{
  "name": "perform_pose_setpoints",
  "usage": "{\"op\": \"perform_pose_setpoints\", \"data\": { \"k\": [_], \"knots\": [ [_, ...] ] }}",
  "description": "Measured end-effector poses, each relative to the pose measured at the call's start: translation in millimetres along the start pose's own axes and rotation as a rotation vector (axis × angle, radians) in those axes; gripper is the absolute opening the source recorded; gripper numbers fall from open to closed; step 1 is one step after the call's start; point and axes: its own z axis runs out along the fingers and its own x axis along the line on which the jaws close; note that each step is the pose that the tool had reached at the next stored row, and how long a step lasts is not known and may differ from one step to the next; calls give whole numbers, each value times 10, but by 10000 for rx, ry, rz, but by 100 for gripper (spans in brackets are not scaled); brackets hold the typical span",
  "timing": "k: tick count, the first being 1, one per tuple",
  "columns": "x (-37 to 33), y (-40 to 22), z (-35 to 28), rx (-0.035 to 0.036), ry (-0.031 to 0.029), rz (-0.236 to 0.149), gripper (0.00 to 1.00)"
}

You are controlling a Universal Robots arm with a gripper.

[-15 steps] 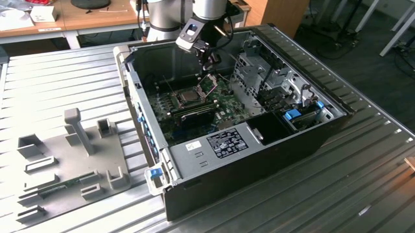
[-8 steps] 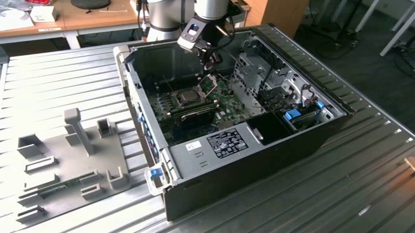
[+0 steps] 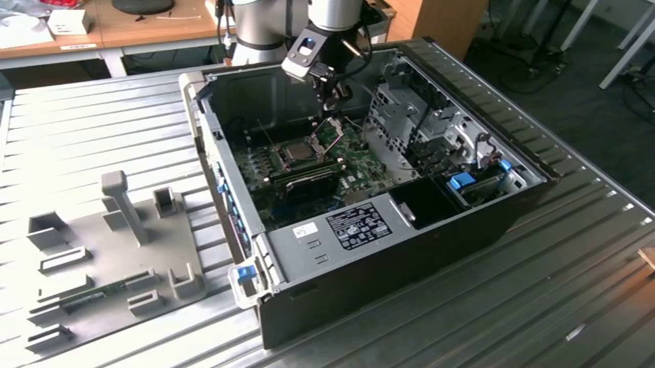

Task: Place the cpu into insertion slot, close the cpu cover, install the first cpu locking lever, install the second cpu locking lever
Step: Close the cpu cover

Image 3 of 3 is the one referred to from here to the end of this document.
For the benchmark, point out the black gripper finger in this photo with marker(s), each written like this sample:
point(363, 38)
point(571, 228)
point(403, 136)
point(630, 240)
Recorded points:
point(325, 92)
point(343, 92)

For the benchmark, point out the metal locking lever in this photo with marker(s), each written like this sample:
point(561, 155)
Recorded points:
point(266, 133)

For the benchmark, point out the silver CPU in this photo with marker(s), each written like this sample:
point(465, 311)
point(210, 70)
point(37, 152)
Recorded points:
point(302, 153)

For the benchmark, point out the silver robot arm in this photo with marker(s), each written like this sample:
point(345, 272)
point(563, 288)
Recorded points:
point(257, 30)

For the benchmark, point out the CPU socket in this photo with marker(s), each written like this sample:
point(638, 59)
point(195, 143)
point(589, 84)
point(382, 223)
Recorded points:
point(287, 167)

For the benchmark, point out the metal drive cage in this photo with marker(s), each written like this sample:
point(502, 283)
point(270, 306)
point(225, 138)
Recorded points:
point(394, 115)

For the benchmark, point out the green motherboard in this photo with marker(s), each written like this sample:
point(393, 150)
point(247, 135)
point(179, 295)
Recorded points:
point(358, 168)

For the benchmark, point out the wooden cabinet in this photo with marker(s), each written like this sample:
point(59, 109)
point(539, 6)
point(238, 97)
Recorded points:
point(445, 23)

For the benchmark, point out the hard disk in blue carrier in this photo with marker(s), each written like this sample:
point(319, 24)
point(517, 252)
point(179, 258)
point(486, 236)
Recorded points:
point(463, 181)

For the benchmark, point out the wooden desk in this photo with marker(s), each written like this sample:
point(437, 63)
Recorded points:
point(169, 28)
point(77, 40)

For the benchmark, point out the black round object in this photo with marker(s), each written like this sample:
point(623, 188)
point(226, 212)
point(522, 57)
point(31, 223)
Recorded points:
point(143, 5)

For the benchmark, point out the grey power supply unit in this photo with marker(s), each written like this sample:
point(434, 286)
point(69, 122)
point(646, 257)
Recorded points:
point(302, 255)

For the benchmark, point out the blue case latch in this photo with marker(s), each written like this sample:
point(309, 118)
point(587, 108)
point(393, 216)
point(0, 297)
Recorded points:
point(246, 273)

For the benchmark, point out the black open PC case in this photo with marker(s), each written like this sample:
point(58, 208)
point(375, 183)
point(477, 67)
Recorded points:
point(369, 291)

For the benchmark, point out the white cardboard box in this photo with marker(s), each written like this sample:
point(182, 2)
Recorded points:
point(69, 23)

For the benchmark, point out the red packet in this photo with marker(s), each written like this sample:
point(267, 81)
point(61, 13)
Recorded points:
point(62, 3)

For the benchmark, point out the white table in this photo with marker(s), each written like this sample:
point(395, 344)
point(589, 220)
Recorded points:
point(629, 57)

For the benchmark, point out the grey parts rack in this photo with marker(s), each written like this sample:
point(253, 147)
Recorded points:
point(102, 249)

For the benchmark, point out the green RAM stick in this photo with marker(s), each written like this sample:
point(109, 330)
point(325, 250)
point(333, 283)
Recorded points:
point(95, 294)

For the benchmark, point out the wooden block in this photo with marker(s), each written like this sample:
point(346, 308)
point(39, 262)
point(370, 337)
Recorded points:
point(647, 261)

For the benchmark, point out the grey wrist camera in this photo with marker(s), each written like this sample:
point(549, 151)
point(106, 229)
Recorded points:
point(305, 53)

